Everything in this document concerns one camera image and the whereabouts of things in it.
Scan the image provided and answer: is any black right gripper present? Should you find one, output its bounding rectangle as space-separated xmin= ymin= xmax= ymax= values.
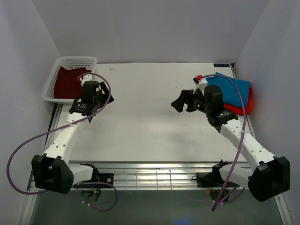
xmin=171 ymin=88 xmax=211 ymax=114

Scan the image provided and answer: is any dark red t shirt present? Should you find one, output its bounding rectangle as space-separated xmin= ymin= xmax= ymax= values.
xmin=54 ymin=67 xmax=91 ymax=99

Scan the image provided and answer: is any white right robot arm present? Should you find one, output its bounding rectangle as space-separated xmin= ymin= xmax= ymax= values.
xmin=171 ymin=85 xmax=290 ymax=202

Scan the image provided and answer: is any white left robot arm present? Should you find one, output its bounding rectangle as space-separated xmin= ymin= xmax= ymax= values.
xmin=31 ymin=81 xmax=114 ymax=194

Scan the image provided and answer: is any blue table label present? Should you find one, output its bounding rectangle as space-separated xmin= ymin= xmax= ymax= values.
xmin=213 ymin=63 xmax=230 ymax=68

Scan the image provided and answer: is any folded blue t shirt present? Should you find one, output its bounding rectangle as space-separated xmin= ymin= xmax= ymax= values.
xmin=206 ymin=76 xmax=250 ymax=108

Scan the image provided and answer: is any white plastic basket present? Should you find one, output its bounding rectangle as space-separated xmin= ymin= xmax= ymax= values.
xmin=42 ymin=56 xmax=97 ymax=105

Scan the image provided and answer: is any folded orange red t shirt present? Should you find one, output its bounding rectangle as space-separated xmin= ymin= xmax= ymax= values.
xmin=224 ymin=87 xmax=254 ymax=116

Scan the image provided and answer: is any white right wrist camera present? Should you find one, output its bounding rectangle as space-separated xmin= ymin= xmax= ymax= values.
xmin=193 ymin=75 xmax=208 ymax=93

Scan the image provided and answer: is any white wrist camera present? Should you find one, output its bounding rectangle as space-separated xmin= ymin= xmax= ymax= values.
xmin=193 ymin=75 xmax=208 ymax=93
xmin=77 ymin=74 xmax=94 ymax=87

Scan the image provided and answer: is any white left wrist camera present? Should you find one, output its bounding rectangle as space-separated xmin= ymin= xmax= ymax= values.
xmin=77 ymin=74 xmax=94 ymax=87

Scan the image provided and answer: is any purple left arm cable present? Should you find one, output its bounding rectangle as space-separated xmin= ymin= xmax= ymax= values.
xmin=6 ymin=72 xmax=118 ymax=212

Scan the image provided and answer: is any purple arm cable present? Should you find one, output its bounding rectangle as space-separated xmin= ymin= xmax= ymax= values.
xmin=199 ymin=74 xmax=249 ymax=211
xmin=6 ymin=72 xmax=118 ymax=212

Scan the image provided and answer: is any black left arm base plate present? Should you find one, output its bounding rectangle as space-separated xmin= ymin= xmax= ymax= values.
xmin=97 ymin=173 xmax=114 ymax=185

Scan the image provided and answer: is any aluminium rail frame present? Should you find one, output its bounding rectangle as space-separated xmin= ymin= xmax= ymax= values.
xmin=25 ymin=160 xmax=258 ymax=191

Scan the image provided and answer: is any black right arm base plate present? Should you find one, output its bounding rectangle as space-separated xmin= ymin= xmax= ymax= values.
xmin=196 ymin=172 xmax=216 ymax=188

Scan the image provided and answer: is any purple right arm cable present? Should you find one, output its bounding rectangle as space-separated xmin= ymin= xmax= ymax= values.
xmin=199 ymin=74 xmax=249 ymax=211

